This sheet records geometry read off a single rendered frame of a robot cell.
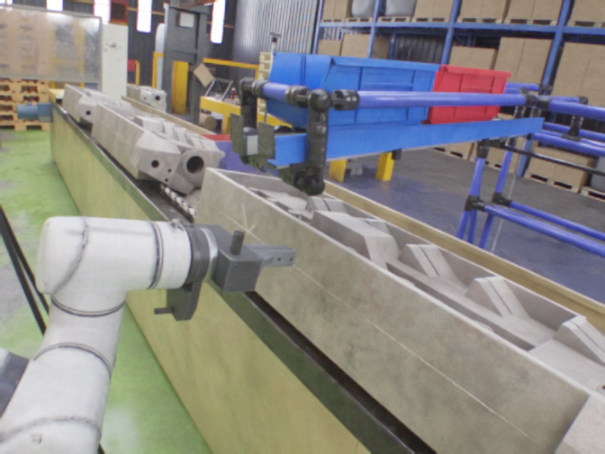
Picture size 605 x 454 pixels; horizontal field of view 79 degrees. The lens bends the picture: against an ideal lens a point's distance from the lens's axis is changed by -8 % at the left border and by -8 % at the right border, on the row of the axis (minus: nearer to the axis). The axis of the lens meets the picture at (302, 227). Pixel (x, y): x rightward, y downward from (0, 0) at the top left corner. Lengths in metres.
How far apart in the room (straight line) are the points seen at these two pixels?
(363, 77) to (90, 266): 0.50
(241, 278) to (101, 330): 0.18
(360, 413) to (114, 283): 0.46
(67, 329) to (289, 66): 0.57
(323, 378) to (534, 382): 0.39
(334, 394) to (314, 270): 0.23
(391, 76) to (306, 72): 0.17
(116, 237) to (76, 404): 0.18
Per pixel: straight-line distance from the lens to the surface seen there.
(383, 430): 0.72
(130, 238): 0.48
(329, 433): 0.84
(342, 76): 0.67
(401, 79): 0.78
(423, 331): 0.61
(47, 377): 0.44
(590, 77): 9.82
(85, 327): 0.51
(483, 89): 1.04
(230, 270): 0.51
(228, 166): 2.04
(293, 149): 0.61
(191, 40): 7.24
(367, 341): 0.68
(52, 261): 0.46
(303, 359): 0.82
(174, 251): 0.50
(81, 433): 0.42
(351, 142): 0.69
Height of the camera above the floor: 1.27
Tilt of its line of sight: 21 degrees down
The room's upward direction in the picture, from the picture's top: 9 degrees clockwise
